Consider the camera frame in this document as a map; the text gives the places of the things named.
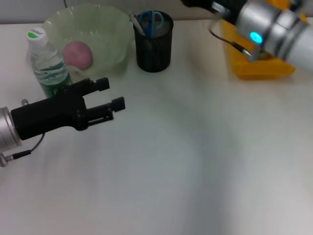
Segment translucent green fruit bowl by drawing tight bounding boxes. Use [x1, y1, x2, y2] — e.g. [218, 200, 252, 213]
[42, 3, 131, 81]

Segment light blue scissors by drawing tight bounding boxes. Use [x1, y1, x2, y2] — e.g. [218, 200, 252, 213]
[138, 10, 164, 39]

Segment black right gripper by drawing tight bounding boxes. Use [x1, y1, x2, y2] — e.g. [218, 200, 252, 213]
[180, 0, 243, 25]

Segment left gripper cable with connector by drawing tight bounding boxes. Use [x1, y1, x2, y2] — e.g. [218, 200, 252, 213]
[0, 98, 46, 168]

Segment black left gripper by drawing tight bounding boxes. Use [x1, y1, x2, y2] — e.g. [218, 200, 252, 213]
[10, 77, 126, 141]

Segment gripper cable with connector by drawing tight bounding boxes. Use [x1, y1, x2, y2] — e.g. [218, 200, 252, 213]
[0, 98, 46, 168]
[208, 13, 259, 64]

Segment right gripper cable with connector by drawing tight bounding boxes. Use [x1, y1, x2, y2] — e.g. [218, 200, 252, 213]
[208, 13, 259, 64]

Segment clear green-label water bottle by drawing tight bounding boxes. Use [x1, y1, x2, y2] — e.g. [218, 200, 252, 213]
[26, 27, 73, 99]

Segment silver white ballpoint pen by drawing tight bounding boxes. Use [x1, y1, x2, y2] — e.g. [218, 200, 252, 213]
[129, 9, 146, 36]

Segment pink peach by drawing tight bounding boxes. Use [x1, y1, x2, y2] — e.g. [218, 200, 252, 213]
[62, 41, 94, 71]

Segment yellow plastic storage bin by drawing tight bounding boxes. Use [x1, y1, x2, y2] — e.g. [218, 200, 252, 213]
[221, 14, 309, 80]

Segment black mesh pen holder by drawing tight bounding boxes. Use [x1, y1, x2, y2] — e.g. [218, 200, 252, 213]
[133, 10, 174, 72]

